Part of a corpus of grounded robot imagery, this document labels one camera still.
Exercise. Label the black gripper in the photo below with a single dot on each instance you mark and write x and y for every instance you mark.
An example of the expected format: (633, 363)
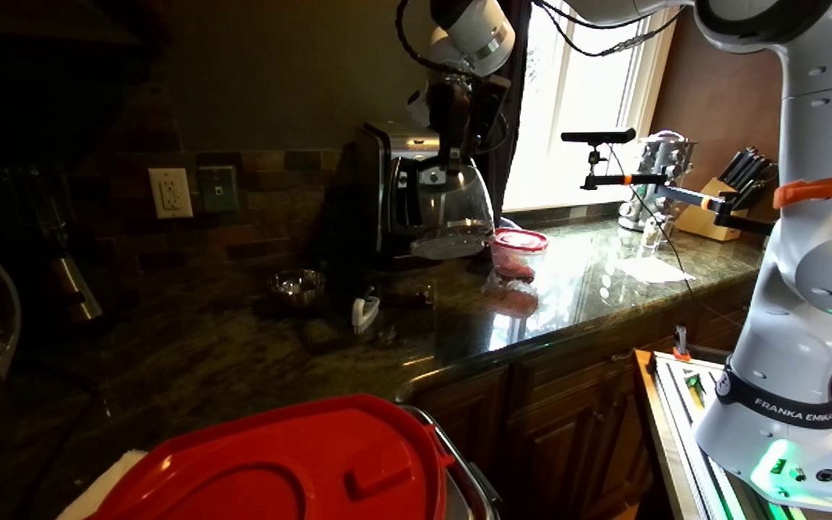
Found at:
(468, 115)

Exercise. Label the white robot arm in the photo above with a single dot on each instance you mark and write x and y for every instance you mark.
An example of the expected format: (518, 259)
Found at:
(773, 414)

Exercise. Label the white robot base platform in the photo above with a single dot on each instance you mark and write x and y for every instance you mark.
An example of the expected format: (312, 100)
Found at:
(694, 486)

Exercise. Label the black silver coffee maker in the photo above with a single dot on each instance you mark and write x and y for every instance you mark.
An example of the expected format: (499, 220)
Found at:
(369, 170)

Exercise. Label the chrome sink faucet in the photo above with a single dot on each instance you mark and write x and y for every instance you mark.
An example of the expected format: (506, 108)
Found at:
(662, 160)

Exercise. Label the small white object on counter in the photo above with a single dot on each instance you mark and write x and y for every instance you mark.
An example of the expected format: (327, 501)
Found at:
(364, 314)

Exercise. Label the wooden knife block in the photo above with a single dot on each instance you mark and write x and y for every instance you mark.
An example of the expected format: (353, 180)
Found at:
(724, 207)

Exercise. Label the wooden lower cabinets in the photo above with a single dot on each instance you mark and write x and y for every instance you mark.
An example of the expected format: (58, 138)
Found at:
(561, 427)

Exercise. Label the large red lidded bin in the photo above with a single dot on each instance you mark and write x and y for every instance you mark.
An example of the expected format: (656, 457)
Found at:
(353, 457)

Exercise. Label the green lit wall switch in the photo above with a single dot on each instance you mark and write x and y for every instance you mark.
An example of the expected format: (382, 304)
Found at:
(217, 189)

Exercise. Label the white wall outlet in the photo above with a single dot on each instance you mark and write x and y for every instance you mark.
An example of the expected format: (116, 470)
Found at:
(172, 191)

